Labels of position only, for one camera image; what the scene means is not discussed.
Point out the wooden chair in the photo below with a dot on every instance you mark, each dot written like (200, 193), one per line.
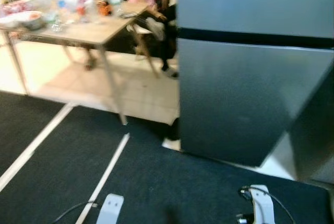
(143, 41)

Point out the long white floor tape strip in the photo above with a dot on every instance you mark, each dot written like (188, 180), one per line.
(36, 143)

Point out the dark blue carpet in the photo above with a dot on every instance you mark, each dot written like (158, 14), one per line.
(182, 192)

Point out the small orange black item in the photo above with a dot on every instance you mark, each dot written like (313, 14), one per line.
(104, 9)

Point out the silver two-door fridge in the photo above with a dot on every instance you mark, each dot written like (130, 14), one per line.
(235, 88)

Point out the clear plastic bottle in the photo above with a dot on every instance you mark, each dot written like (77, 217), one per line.
(116, 2)

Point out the metal bowl with food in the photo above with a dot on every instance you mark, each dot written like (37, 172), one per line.
(28, 20)

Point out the short white floor tape strip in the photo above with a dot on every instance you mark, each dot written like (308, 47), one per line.
(104, 174)

